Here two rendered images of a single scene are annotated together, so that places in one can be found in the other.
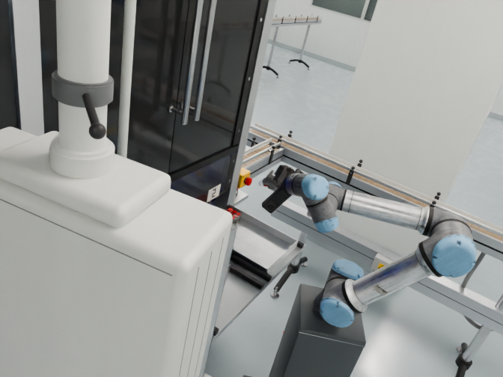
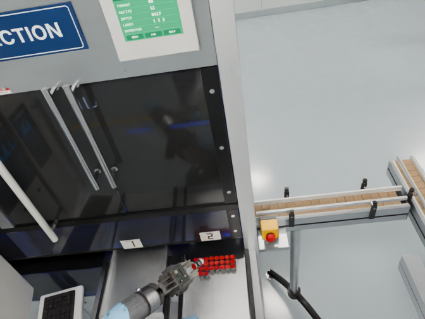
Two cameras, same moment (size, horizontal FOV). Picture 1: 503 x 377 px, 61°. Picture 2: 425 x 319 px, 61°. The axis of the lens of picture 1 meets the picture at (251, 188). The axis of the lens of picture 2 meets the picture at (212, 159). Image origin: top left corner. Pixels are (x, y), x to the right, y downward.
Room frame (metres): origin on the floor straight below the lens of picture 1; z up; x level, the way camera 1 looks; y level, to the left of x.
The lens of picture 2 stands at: (1.32, -0.73, 2.29)
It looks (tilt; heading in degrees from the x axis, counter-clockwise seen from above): 43 degrees down; 70
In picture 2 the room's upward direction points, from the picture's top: 11 degrees counter-clockwise
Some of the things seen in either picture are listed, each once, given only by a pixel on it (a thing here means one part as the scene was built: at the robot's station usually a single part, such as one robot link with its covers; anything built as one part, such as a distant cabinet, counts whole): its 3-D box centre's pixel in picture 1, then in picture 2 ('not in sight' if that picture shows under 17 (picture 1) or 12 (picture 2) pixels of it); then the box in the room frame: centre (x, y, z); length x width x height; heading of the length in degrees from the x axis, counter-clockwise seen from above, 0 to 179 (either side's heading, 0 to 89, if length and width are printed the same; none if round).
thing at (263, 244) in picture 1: (248, 238); (215, 296); (1.47, -0.03, 0.90); 0.34 x 0.26 x 0.04; 63
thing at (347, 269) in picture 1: (343, 280); not in sight; (1.26, -0.41, 0.96); 0.13 x 0.12 x 0.14; 167
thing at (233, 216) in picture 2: (243, 103); (225, 169); (1.66, 0.11, 1.40); 0.05 x 0.01 x 0.80; 154
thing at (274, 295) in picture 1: (292, 271); not in sight; (2.35, -0.40, 0.07); 0.50 x 0.08 x 0.14; 154
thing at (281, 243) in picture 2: (229, 194); (272, 236); (1.83, 0.10, 0.87); 0.14 x 0.13 x 0.02; 64
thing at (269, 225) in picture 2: (239, 177); (269, 228); (1.79, 0.07, 0.99); 0.08 x 0.07 x 0.07; 64
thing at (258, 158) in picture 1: (244, 162); (327, 206); (2.11, 0.07, 0.92); 0.69 x 0.15 x 0.16; 154
